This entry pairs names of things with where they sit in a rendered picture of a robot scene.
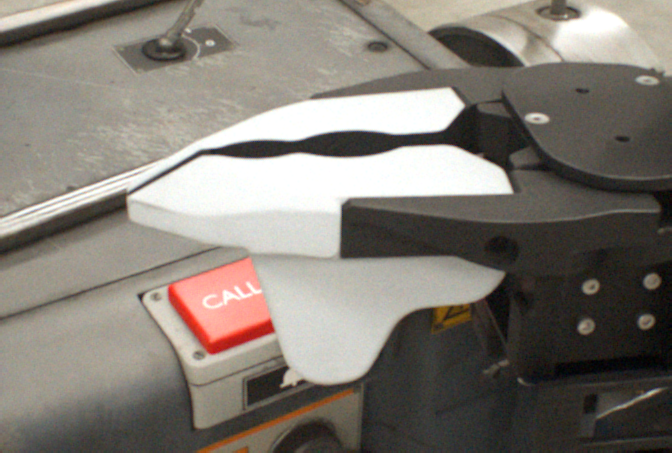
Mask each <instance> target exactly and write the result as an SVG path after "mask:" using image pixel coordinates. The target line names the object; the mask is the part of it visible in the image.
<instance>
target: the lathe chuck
mask: <svg viewBox="0 0 672 453"><path fill-rule="evenodd" d="M548 8H551V0H532V1H528V2H524V3H520V4H517V5H513V6H509V7H505V8H502V9H498V10H494V11H491V12H487V13H483V14H479V15H476V16H483V15H486V16H496V17H500V18H504V19H507V20H510V21H512V22H514V23H517V24H519V25H520V26H522V27H524V28H526V29H527V30H529V31H530V32H532V33H533V34H535V35H536V36H537V37H539V38H540V39H541V40H542V41H543V42H545V43H546V44H547V45H548V46H549V47H550V48H551V49H552V50H553V51H554V52H555V53H556V54H557V55H558V56H559V57H560V58H561V60H562V61H574V62H596V63H618V64H629V65H635V66H639V67H643V68H647V69H649V70H652V71H654V72H656V73H658V74H660V75H661V74H663V73H664V72H666V71H665V70H664V68H663V67H662V65H661V64H660V62H659V61H658V59H657V58H656V56H655V55H654V54H653V52H652V51H651V50H650V48H649V47H648V46H647V45H646V44H645V42H644V41H643V40H642V39H641V38H640V37H639V36H638V35H637V33H636V32H635V31H634V30H633V29H631V28H630V27H629V26H628V25H627V24H626V23H625V22H624V21H622V20H621V19H620V18H619V17H617V16H616V15H615V14H613V13H612V12H610V11H609V10H607V9H605V8H604V7H602V6H600V5H598V4H596V3H594V2H591V1H589V0H567V3H566V9H570V10H572V11H574V12H575V13H576V15H577V16H576V17H574V18H572V19H569V20H554V19H549V18H546V17H543V16H542V15H540V12H541V11H543V10H545V9H548Z"/></svg>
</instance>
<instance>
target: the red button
mask: <svg viewBox="0 0 672 453"><path fill-rule="evenodd" d="M168 300H169V302H170V303H171V304H172V306H173V307H174V308H175V310H176V311H177V312H178V314H179V315H180V316H181V318H182V319H183V320H184V322H185V323H186V324H187V326H188V327H189V328H190V330H191V331H192V332H193V334H194V335H195V336H196V338H197V339H198V340H199V342H200V343H201V344H202V346H203V347H204V349H205V350H206V351H207V353H208V354H210V355H215V354H218V353H220V352H223V351H226V350H228V349H231V348H234V347H236V346H239V345H242V344H245V343H247V342H250V341H253V340H255V339H258V338H261V337H263V336H266V335H269V334H272V333H274V332H275V329H274V326H273V323H272V320H271V317H270V314H269V311H268V308H267V305H266V303H265V300H264V297H263V294H262V291H261V288H260V285H259V282H258V279H257V276H256V273H255V271H254V268H253V265H252V262H251V259H250V258H247V259H244V260H241V261H238V262H235V263H232V264H229V265H226V266H223V267H220V268H217V269H214V270H211V271H208V272H205V273H203V274H200V275H197V276H194V277H191V278H188V279H185V280H182V281H179V282H176V283H173V284H171V285H169V286H168Z"/></svg>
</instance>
